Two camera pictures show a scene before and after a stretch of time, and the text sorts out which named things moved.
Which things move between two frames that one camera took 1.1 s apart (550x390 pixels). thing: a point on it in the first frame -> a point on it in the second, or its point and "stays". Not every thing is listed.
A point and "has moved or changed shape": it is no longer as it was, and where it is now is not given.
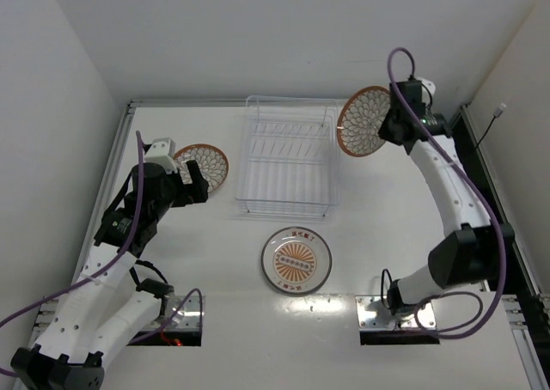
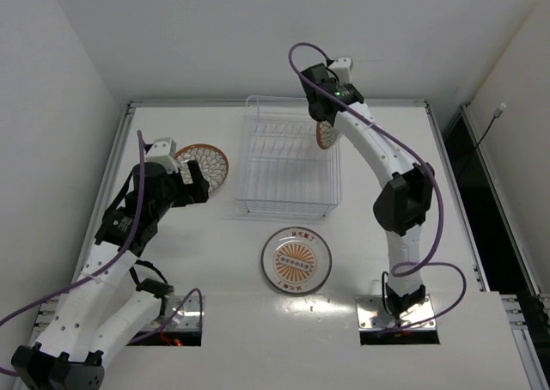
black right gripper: (388, 124) -> (326, 117)
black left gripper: (194, 184) stays
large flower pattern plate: (360, 119) has moved or changed shape
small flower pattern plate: (212, 162) stays
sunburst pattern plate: (296, 260) stays
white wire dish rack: (289, 155) stays
